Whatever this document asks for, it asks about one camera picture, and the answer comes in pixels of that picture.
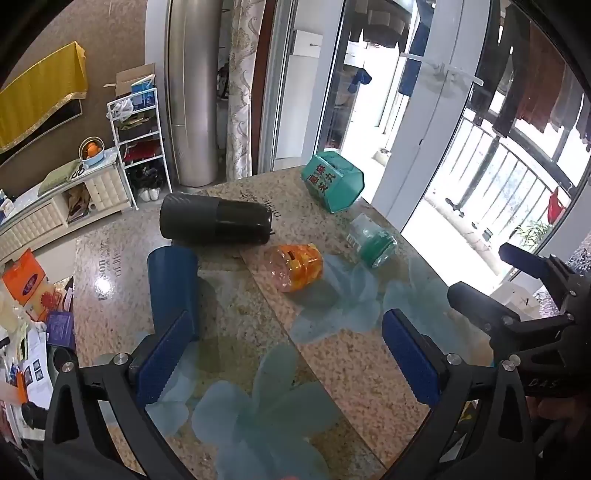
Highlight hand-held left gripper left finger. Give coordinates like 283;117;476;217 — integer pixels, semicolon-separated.
44;309;201;480

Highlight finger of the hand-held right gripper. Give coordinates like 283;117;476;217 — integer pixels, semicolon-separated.
498;242;561;282
446;281;522;342

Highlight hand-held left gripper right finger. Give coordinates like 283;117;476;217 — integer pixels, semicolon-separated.
381;308;548;480

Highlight blue ribbed cup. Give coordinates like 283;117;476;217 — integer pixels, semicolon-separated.
147;246;201;340

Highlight orange transparent cup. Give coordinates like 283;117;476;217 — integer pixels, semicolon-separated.
264;244;325;294

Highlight large black cup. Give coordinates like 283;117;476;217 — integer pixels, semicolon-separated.
159;193;274;245

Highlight person's right hand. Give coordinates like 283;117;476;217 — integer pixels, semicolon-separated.
526;394;578;444

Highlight green potted plant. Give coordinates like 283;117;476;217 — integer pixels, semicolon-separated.
512;219;555;254

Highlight red hanging cloth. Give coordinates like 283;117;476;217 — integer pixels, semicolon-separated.
547;187;568;224

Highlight balcony railing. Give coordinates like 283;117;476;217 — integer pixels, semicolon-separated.
445;111;583;282

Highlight purple box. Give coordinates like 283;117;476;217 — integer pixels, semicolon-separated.
46;311;77;352

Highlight green-capped clear jar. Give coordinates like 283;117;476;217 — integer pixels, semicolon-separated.
346;213;399;269

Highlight orange snack bag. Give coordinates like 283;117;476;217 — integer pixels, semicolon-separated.
2;248;48;321

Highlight grey hanging garment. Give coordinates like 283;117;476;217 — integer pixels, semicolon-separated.
547;69;583;132

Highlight brown hanging garment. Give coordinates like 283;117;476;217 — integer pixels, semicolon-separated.
516;23;568;134

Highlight white tufted cabinet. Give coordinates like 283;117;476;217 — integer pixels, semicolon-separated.
0;150;139;264

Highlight black shoes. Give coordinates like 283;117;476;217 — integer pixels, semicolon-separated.
129;166;163;189

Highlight green hexagonal box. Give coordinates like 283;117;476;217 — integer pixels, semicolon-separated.
301;151;365;214

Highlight black hanging garment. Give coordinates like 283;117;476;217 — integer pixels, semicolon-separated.
473;0;532;137

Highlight red folded cloth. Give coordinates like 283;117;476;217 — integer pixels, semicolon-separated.
122;140;162;163

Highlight green cushion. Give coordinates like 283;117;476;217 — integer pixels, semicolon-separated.
38;159;83;195

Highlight fruit basket with oranges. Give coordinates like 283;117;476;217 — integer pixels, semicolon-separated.
78;137;107;168

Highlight long blue hanging garment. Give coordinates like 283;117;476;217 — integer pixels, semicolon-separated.
398;18;433;97

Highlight small blue hanging garment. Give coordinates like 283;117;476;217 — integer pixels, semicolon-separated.
348;68;374;93

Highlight black television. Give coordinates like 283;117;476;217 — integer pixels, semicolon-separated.
0;98;85;163

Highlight blue carton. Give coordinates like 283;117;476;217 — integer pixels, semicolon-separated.
130;76;155;109

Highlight silver standing air conditioner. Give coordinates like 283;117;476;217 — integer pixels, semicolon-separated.
165;0;218;188

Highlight patterned curtain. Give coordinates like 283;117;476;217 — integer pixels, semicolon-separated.
226;0;265;182

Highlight cardboard box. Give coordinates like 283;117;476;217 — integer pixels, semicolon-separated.
104;62;157;109

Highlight yellow cloth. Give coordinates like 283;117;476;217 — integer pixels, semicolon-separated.
0;41;88;153

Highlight white door handle bar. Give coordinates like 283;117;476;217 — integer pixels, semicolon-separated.
401;52;485;88

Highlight white wire shelf rack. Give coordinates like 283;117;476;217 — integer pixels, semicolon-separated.
107;95;172;210

